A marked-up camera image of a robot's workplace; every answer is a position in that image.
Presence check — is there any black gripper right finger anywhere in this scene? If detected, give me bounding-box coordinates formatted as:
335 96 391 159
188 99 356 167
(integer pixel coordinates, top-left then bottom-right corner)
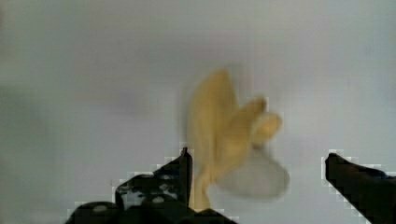
325 153 396 224

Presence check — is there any peeled yellow toy banana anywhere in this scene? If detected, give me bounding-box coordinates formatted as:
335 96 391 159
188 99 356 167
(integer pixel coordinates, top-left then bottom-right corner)
188 70 290 211

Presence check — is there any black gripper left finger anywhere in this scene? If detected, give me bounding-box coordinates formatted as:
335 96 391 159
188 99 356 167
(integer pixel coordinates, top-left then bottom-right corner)
64 148 237 224

